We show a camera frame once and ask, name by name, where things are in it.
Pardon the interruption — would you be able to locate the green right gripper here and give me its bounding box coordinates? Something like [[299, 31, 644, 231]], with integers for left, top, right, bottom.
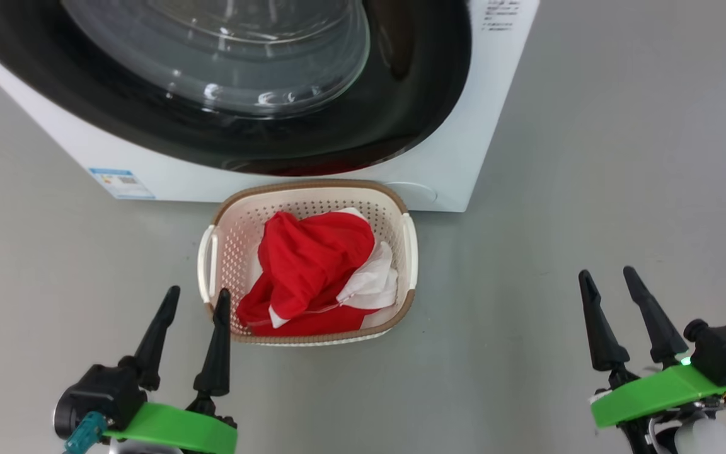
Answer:
[[578, 265, 726, 429]]

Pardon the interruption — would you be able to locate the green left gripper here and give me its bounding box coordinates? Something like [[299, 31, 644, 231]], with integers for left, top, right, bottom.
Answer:
[[103, 285, 239, 454]]

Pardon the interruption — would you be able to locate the white garment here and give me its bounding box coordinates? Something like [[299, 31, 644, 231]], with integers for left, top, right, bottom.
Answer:
[[246, 207, 399, 329]]

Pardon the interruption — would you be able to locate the black round glass washer door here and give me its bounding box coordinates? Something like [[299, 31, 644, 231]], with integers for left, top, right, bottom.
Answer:
[[0, 0, 472, 177]]

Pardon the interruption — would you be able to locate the cream perforated laundry basket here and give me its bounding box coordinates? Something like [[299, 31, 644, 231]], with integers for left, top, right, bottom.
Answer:
[[197, 180, 418, 346]]

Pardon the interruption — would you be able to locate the white front-load washing machine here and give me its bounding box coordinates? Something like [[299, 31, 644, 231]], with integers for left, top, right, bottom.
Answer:
[[0, 0, 540, 213]]

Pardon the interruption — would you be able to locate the blue energy label sticker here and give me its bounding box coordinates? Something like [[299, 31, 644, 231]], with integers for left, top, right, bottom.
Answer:
[[89, 168, 156, 201]]

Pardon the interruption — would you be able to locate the teal left camera connector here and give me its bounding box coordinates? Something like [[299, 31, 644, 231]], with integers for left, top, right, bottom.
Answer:
[[64, 412, 108, 454]]

